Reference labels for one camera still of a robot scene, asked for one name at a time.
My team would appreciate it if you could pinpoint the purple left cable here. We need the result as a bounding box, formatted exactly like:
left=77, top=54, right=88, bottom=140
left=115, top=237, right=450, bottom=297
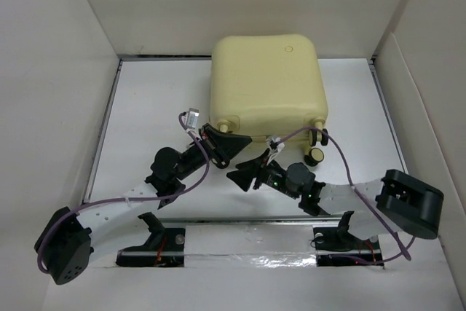
left=36, top=111, right=211, bottom=274

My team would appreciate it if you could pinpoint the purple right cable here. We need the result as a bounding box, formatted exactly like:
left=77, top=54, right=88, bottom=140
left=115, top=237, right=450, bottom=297
left=271, top=125, right=416, bottom=263

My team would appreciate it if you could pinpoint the metal base rail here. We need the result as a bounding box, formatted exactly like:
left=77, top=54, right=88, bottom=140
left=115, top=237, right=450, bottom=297
left=116, top=222, right=383, bottom=268

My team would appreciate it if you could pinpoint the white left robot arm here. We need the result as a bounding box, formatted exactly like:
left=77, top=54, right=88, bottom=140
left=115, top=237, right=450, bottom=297
left=34, top=124, right=252, bottom=286

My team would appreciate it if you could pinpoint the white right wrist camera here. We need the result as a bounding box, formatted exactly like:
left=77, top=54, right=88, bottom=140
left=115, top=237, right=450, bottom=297
left=266, top=135, right=285, bottom=162

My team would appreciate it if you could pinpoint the purple cable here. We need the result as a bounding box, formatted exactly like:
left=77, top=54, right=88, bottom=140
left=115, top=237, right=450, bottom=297
left=271, top=125, right=416, bottom=263
left=36, top=111, right=211, bottom=274

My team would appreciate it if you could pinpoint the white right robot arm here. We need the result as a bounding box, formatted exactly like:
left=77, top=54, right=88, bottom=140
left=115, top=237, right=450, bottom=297
left=226, top=157, right=444, bottom=248

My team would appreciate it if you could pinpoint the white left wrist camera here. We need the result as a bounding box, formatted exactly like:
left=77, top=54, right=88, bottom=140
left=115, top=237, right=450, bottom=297
left=181, top=108, right=200, bottom=130

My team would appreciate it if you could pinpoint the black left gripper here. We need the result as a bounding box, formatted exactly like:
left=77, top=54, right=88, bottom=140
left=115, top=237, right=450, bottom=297
left=175, top=123, right=250, bottom=181

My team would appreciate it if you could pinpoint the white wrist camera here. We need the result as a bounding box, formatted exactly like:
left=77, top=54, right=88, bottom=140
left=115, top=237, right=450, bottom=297
left=266, top=135, right=285, bottom=162
left=181, top=108, right=200, bottom=130

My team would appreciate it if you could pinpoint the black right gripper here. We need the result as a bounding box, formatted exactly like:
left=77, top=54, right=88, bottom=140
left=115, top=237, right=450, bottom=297
left=226, top=148, right=299, bottom=200

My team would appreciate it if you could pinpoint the yellow suitcase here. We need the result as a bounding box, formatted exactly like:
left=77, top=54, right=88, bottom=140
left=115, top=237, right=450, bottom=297
left=209, top=34, right=328, bottom=167

